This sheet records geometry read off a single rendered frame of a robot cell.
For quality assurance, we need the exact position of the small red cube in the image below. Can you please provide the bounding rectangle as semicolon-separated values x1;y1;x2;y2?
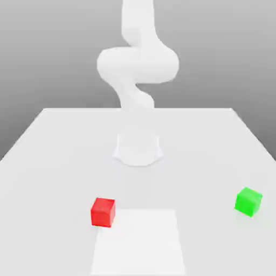
90;197;116;229

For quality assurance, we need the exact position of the small green cube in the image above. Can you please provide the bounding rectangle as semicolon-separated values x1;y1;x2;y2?
234;186;264;218

